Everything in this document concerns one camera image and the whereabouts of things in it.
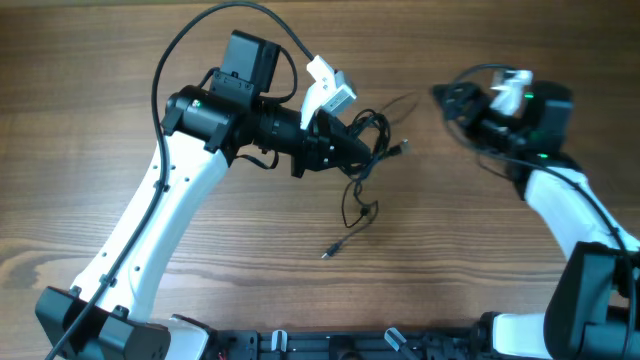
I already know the thick black USB cable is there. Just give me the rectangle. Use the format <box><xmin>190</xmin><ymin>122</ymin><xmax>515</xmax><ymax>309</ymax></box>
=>
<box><xmin>344</xmin><ymin>108</ymin><xmax>412</xmax><ymax>181</ymax></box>

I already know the thin black USB cable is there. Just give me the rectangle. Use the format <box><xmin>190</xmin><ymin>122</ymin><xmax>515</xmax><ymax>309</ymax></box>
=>
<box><xmin>320</xmin><ymin>89</ymin><xmax>421</xmax><ymax>260</ymax></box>

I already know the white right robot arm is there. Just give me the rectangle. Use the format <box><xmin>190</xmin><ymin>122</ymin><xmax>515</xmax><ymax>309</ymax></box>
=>
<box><xmin>432</xmin><ymin>80</ymin><xmax>639</xmax><ymax>359</ymax></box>

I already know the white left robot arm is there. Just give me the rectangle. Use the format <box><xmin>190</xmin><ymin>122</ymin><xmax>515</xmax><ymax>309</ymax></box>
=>
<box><xmin>35</xmin><ymin>30</ymin><xmax>375</xmax><ymax>359</ymax></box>

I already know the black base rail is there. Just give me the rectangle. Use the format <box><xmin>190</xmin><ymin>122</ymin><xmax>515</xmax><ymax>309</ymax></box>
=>
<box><xmin>201</xmin><ymin>328</ymin><xmax>474</xmax><ymax>360</ymax></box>

